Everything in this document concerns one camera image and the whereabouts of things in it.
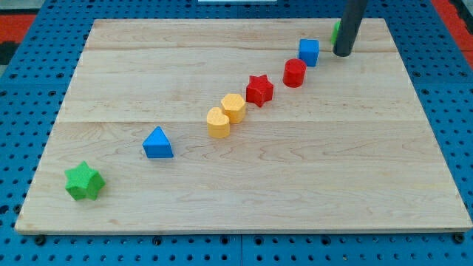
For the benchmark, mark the red cylinder block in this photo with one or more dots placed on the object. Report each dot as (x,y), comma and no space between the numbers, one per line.
(294,72)

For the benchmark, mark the yellow heart block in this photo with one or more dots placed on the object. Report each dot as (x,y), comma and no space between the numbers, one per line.
(218,123)

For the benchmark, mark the green circle block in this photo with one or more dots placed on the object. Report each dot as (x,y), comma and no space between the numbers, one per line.
(335,32)

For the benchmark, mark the green star block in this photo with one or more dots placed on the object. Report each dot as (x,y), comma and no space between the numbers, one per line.
(83,182)

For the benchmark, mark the yellow hexagon block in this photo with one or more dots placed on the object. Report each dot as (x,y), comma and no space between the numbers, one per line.
(234,106)

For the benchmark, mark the light wooden board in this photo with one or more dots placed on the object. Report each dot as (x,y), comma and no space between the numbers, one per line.
(349,151)

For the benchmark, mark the red star block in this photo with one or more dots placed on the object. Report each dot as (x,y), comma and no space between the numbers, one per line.
(259,90)

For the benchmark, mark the blue triangle block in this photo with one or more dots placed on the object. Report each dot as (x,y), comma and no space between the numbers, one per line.
(157,145)

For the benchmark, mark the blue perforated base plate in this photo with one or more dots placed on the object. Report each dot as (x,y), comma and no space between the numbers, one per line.
(36,79)

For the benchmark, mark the blue cube block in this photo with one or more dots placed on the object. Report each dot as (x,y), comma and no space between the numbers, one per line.
(309,51)

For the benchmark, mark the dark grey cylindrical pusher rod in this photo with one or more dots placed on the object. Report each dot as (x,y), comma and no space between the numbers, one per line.
(349,26)

